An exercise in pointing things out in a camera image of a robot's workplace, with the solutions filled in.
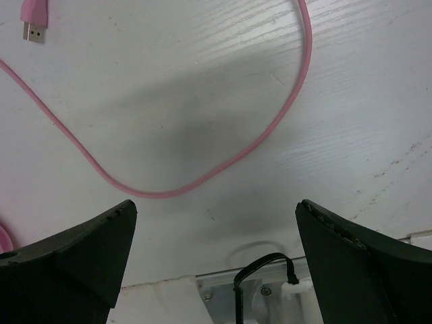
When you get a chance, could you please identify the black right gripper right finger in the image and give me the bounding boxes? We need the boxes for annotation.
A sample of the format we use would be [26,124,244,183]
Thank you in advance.
[295,200,431,323]

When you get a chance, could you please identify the metal base mounting plate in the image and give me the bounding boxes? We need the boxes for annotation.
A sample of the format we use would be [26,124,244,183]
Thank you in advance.
[197,259,306,323]

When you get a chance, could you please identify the black thin base cable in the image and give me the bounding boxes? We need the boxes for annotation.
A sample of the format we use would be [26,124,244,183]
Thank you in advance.
[233,252,300,324]

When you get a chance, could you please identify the pink headphones with cable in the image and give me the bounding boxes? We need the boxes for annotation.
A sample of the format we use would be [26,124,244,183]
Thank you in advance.
[1,1,310,244]

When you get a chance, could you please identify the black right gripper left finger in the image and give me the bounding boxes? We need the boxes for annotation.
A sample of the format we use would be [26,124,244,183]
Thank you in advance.
[1,200,137,323]

